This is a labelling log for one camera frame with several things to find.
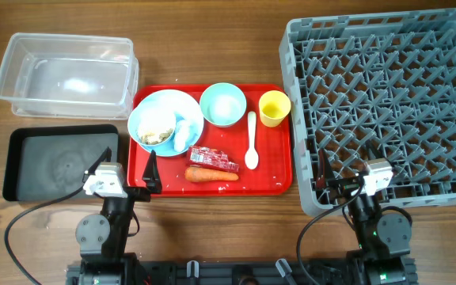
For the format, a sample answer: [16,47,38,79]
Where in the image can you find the white plastic spoon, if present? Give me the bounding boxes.
[245,111,259,170]

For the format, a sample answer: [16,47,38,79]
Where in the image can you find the light blue plate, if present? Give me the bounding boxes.
[134,89,204,157]

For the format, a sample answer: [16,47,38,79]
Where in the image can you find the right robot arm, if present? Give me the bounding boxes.
[316,142,418,284]

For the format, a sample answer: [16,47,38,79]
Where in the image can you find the black waste tray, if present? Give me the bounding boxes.
[2,124,120,202]

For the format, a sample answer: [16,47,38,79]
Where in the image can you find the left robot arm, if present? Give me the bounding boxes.
[66,148,162,285]

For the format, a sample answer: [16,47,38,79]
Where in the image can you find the red snack wrapper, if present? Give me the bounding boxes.
[187,146,239,173]

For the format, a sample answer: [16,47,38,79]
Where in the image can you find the red plastic tray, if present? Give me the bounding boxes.
[127,84,293,197]

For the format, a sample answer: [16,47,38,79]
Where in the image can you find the yellow plastic cup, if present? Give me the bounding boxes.
[258,90,291,127]

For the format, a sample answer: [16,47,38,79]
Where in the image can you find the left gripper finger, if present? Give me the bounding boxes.
[84,147,112,177]
[142,150,162,194]

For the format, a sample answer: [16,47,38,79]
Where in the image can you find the grey dishwasher rack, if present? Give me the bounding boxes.
[279,8,456,216]

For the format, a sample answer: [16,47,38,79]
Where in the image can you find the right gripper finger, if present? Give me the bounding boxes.
[316,149,335,188]
[365,141,384,161]

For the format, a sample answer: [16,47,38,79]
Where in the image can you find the white tissue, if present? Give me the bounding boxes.
[173,120,191,152]

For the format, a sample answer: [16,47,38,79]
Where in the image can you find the rice and food scraps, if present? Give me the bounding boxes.
[137,112,176,145]

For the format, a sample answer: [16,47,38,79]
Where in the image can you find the mint green bowl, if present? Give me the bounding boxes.
[199,82,247,127]

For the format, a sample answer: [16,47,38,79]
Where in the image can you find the orange carrot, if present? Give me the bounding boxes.
[184,166,239,183]

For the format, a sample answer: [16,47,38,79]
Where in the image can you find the clear plastic bin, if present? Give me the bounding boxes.
[0,32,139,120]

